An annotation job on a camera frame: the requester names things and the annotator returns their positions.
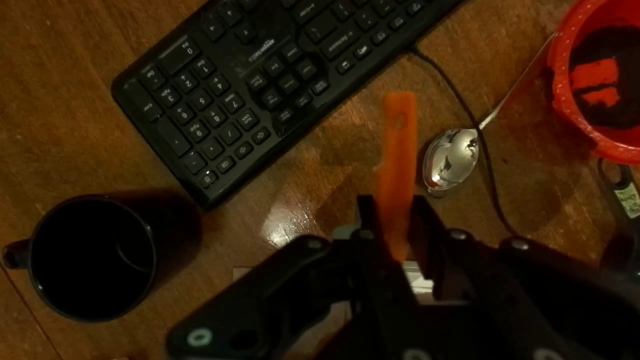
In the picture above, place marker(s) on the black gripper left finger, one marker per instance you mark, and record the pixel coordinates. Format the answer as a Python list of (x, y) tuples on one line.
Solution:
[(394, 317)]

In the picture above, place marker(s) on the black keyboard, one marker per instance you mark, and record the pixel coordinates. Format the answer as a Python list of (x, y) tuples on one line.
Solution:
[(238, 83)]

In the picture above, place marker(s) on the black mug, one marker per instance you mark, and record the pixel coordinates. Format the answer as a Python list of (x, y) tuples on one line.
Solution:
[(97, 256)]

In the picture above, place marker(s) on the red bowl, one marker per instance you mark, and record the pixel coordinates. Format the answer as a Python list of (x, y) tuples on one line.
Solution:
[(595, 83)]

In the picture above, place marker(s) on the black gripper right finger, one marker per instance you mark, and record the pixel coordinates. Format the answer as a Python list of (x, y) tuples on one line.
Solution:
[(480, 310)]

